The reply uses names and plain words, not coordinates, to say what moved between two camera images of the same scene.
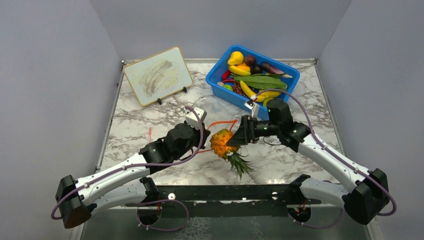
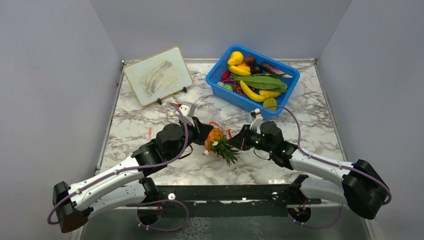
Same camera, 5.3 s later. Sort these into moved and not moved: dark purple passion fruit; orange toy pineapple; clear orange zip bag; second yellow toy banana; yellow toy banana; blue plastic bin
Moved: orange toy pineapple; clear orange zip bag
Not moved: dark purple passion fruit; yellow toy banana; second yellow toy banana; blue plastic bin
